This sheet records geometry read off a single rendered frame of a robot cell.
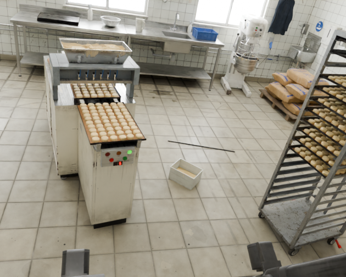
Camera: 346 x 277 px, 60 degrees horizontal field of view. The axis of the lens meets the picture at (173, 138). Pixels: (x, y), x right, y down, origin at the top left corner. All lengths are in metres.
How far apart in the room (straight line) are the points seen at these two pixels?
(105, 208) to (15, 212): 0.81
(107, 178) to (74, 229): 0.61
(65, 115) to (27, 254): 1.14
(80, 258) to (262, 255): 0.42
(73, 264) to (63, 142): 2.30
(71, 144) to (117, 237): 0.95
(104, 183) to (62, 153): 0.75
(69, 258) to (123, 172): 1.71
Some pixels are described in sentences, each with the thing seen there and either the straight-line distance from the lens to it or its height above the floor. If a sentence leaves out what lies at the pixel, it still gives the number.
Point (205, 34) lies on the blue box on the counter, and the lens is 5.64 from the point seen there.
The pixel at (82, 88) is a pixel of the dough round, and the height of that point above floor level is 0.92.
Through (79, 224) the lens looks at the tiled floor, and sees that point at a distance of 2.79.
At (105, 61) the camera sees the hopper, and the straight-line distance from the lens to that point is 2.72.
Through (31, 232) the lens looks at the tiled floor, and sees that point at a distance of 2.79.
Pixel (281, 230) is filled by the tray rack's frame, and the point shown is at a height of 0.15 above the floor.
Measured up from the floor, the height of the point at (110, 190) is 0.43.
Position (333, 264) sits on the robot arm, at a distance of 0.62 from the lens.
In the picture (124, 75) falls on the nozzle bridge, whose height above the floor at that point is 1.08.
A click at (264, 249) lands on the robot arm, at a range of 0.82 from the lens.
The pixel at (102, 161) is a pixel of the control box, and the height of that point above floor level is 0.75.
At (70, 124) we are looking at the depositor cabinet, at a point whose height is 0.65.
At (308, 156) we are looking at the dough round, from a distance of 2.66.
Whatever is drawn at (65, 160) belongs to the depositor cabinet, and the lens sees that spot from 3.04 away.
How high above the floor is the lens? 2.07
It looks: 31 degrees down
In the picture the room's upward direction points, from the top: 11 degrees clockwise
